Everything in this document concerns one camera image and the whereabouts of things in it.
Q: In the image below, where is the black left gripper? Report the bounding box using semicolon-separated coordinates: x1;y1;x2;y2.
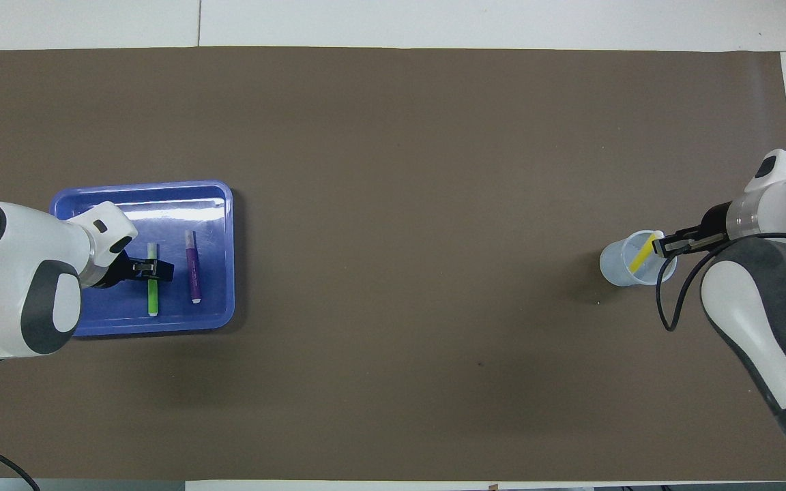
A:
96;248;176;290

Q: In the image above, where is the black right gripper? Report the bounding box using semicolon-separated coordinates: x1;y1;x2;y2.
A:
652;200;739;259

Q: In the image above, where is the green marker pen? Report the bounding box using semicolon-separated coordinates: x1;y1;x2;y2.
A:
147;242;160;317

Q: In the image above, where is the purple marker pen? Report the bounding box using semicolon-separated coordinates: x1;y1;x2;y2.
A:
185;230;203;304

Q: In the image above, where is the yellow marker pen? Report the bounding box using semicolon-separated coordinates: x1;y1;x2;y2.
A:
629;230;665;272

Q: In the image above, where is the blue plastic tray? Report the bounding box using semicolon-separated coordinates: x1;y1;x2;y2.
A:
46;179;236;338

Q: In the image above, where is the translucent plastic cup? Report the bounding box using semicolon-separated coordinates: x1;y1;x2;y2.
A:
599;230;678;288

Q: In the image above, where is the brown table mat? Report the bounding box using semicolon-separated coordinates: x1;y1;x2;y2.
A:
0;46;786;481

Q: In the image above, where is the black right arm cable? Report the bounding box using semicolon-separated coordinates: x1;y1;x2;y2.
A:
656;232;786;333

